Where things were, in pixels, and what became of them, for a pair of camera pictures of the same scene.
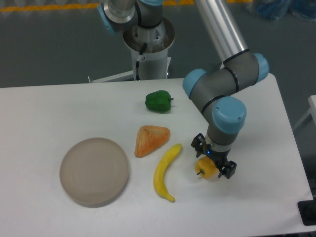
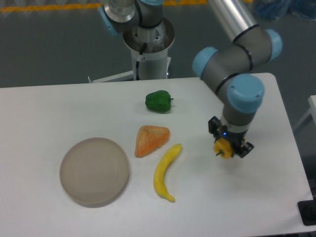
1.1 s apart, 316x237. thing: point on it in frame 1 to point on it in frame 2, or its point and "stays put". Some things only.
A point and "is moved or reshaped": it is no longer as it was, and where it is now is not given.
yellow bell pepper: x=206 y=168 is moved or reshaped
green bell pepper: x=159 y=101 stays put
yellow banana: x=159 y=170 stays put
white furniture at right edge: x=312 y=101 stays put
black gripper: x=219 y=157 to x=242 y=148
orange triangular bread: x=150 y=138 stays put
